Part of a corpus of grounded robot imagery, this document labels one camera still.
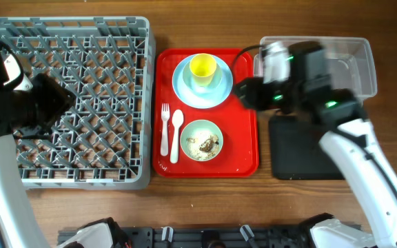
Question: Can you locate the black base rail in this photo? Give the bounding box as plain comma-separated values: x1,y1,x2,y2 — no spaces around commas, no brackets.
122,225,314,248

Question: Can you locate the light blue plate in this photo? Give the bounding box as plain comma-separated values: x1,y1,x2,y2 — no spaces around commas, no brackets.
172,55,233,109

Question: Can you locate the light blue bowl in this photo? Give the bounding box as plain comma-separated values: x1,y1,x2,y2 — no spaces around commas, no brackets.
183,62,223,94

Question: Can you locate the green bowl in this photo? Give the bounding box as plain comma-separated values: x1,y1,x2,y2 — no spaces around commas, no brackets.
180,119,223,162

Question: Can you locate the clear plastic bin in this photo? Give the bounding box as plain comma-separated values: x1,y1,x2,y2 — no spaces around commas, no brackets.
254,36,377,104

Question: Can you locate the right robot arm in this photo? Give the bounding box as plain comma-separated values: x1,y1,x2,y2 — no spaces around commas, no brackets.
233,76,397,247

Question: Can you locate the red plastic tray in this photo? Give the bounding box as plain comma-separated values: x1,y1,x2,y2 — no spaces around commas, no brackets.
152,48,259,178

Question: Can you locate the white plastic spoon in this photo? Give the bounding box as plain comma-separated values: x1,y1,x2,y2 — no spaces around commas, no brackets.
170,110,184,164

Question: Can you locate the grey dishwasher rack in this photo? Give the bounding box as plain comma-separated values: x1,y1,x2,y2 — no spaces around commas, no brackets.
0,17,156,190

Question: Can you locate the yellow plastic cup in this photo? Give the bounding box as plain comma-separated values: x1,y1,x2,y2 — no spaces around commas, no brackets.
190,53,217,87

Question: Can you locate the food scraps and rice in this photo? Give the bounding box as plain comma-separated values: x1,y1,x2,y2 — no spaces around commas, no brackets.
186,130,220,161

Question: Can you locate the white tissue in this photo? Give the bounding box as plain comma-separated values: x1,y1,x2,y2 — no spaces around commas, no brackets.
263,41,291,84

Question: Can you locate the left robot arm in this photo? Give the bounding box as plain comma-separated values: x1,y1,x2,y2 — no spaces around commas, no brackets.
0,41,76,247

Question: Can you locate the black waste tray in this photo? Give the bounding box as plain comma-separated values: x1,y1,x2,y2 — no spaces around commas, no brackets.
268,116,343,180

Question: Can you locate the white plastic fork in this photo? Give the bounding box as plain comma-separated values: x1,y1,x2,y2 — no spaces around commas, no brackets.
160,103,170,156

